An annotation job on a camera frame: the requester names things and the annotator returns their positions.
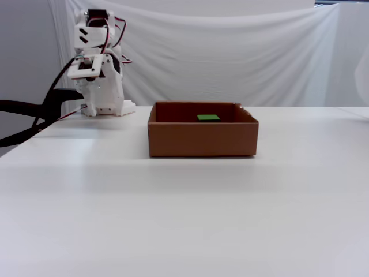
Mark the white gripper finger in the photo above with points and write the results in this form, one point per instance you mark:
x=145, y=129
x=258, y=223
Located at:
x=88, y=92
x=111, y=92

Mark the white backdrop cloth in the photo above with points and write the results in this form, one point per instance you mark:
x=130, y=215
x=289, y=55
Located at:
x=216, y=57

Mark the green cube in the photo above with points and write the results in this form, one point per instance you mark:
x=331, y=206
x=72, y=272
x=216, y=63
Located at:
x=208, y=117

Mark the black clamp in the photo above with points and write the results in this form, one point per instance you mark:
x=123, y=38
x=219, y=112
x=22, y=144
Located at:
x=17, y=106

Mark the brown cardboard box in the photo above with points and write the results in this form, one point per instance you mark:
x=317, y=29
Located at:
x=201, y=138

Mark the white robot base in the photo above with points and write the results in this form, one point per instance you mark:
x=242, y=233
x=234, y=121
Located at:
x=128, y=108

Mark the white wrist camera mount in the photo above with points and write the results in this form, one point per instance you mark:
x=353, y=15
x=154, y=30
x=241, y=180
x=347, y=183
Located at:
x=95, y=62

